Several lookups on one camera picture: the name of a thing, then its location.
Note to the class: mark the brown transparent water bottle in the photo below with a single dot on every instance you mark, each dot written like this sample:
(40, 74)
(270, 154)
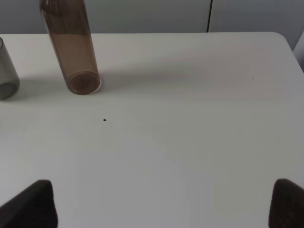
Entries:
(68, 28)

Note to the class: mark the grey plastic cup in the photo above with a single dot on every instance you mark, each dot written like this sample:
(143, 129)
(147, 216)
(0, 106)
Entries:
(9, 79)

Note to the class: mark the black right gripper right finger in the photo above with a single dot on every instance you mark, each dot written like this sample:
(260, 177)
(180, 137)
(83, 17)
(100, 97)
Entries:
(287, 205)

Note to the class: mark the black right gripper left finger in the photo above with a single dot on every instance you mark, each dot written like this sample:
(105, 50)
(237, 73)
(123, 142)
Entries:
(34, 207)

